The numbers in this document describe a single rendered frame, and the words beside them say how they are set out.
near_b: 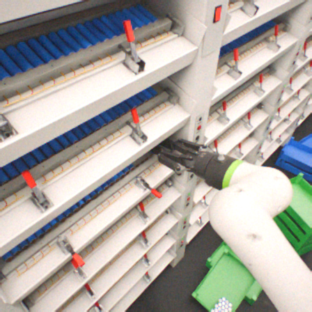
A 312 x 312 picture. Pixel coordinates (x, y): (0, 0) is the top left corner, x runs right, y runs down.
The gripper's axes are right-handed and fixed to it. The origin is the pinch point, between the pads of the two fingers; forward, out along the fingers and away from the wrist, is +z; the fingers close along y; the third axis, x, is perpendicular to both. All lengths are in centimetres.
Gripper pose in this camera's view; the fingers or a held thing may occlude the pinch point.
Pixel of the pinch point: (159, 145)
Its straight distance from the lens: 83.8
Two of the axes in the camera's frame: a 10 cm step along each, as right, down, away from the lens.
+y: -6.9, 5.2, -5.0
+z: -7.0, -3.3, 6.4
